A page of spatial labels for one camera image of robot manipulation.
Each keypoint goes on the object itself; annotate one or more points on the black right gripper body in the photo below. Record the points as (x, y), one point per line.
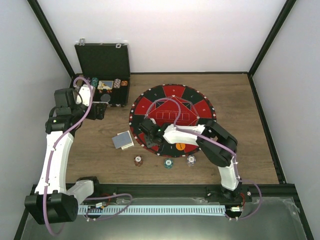
(151, 142)

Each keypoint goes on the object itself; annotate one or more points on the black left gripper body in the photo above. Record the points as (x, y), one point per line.
(93, 115)

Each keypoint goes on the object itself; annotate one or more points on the red black chip stack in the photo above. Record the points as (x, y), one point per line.
(138, 161)

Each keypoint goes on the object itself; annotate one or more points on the teal chip stack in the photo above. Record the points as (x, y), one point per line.
(94, 82)
(168, 163)

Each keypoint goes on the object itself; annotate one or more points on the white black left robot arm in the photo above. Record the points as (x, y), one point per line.
(51, 201)

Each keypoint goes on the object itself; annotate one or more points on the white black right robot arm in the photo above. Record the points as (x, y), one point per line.
(217, 144)

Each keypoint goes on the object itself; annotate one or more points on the grey round dealer disc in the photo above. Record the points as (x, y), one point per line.
(105, 98)

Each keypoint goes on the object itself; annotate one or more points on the boxed card deck in case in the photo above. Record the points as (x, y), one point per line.
(105, 85)

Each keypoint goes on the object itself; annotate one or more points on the orange big blind button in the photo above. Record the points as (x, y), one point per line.
(180, 146)

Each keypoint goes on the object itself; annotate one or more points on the teal chip stack in case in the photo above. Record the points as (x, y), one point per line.
(94, 82)

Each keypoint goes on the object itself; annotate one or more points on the blue backed card deck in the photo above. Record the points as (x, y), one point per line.
(116, 142)

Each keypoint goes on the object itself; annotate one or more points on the round red black poker mat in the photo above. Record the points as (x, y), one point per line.
(165, 104)

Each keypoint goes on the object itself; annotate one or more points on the red yellow chip stack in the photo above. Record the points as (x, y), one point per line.
(124, 83)

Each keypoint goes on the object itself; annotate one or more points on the white purple chip stack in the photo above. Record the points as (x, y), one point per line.
(191, 160)

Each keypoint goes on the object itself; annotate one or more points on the black poker chip case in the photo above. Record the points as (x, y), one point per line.
(107, 62)

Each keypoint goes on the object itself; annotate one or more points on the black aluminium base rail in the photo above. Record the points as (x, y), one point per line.
(211, 192)

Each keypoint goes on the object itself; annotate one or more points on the light blue slotted cable duct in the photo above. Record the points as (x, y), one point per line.
(155, 210)

